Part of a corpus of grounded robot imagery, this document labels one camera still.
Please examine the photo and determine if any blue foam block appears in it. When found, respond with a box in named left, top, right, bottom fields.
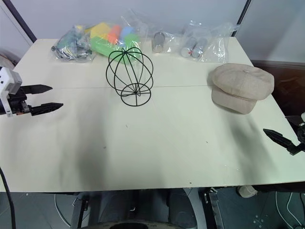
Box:
left=120, top=25, right=134, bottom=39

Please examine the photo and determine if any clear bag with one can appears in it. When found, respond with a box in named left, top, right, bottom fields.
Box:
left=148, top=28, right=182, bottom=56

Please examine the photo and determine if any metal table leg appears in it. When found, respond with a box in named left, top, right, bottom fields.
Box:
left=71, top=191, right=90, bottom=229
left=198, top=187, right=225, bottom=229

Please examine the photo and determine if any white round plastic knob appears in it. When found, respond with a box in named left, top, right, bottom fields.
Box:
left=237, top=185, right=257, bottom=198

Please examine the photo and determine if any silver can with red mark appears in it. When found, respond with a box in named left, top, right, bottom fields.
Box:
left=182, top=37, right=197, bottom=58

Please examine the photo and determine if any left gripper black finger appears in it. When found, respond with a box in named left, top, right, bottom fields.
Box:
left=29, top=102, right=64, bottom=117
left=22, top=84, right=53, bottom=94

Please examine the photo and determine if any black wire hat stand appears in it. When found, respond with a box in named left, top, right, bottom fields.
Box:
left=105, top=47, right=153, bottom=107

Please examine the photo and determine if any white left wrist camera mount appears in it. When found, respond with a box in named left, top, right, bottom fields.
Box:
left=0, top=66, right=23, bottom=118

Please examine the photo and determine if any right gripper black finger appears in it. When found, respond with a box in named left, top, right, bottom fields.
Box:
left=285, top=115, right=302, bottom=127
left=263, top=128, right=299, bottom=151

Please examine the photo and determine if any silver metal can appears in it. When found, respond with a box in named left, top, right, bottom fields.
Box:
left=152, top=31, right=167, bottom=53
left=192, top=37, right=208, bottom=59

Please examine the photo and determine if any green foam block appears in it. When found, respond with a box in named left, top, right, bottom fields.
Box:
left=90, top=33, right=142, bottom=64

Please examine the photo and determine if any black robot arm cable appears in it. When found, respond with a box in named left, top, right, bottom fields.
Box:
left=0, top=166, right=16, bottom=229

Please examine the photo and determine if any white floor cable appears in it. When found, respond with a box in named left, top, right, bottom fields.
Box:
left=275, top=190, right=305, bottom=229
left=53, top=192, right=72, bottom=229

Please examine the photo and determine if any dark rounded robot leg shape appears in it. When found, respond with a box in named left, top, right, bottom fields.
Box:
left=166, top=188, right=199, bottom=229

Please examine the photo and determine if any black slanted frame pole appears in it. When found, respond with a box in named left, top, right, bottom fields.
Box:
left=6, top=0, right=37, bottom=44
left=235, top=0, right=251, bottom=38

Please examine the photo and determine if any clear bag of dark parts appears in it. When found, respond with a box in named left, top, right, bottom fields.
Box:
left=50, top=23, right=97, bottom=63

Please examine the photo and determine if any yellow foam block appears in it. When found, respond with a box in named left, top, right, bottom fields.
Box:
left=90, top=22, right=113, bottom=39

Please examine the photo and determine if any empty clear plastic bag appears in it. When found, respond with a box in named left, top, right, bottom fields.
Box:
left=204, top=22, right=239, bottom=64

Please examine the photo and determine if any beige newsboy cap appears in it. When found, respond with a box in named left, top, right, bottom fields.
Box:
left=208, top=63, right=275, bottom=115

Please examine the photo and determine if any clear bag of foam blocks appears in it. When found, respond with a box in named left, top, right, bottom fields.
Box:
left=89, top=9, right=149, bottom=65

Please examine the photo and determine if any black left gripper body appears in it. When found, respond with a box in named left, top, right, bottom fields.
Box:
left=8, top=86, right=33, bottom=117

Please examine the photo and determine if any orange foam cylinder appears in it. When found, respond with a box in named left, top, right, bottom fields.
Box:
left=106, top=24, right=122, bottom=45

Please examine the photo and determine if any dark wooden cabinet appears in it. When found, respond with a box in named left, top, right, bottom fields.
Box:
left=251, top=59, right=305, bottom=118

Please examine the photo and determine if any clear bag with two cans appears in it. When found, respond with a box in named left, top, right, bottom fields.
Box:
left=179, top=20, right=213, bottom=61

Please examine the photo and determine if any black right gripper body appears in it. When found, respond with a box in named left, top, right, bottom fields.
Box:
left=287, top=123, right=305, bottom=156

